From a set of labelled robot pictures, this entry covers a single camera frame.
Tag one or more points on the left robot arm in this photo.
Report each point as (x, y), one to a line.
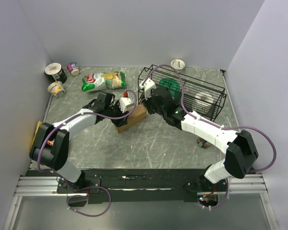
(50, 148)

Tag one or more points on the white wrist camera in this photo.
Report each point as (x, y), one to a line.
(125, 103)
(147, 86)

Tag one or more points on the green white chips bag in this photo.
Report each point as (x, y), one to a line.
(103, 80)

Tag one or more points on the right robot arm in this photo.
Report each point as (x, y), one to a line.
(239, 147)

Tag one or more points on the dark blue soup can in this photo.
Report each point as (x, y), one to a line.
(202, 143)

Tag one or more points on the yellow snack bag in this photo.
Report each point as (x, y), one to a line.
(42, 130)

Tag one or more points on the white tape roll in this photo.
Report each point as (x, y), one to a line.
(203, 102)

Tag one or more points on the brown cardboard express box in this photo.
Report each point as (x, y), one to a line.
(137, 116)

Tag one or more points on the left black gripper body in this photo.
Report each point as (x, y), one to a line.
(115, 111)

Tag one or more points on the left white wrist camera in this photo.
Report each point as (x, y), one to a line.
(125, 103)

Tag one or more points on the black tall yogurt cup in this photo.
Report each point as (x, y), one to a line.
(56, 71)

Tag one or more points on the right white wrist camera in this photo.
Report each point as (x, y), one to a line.
(147, 86)

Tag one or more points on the orange white yogurt cup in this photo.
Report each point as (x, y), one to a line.
(56, 89)

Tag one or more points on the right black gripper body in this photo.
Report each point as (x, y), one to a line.
(151, 107)

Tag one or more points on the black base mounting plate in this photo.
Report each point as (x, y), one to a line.
(137, 185)

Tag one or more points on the aluminium frame rail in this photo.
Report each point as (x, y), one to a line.
(47, 186)

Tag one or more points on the purple yogurt cup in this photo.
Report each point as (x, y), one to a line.
(73, 68)

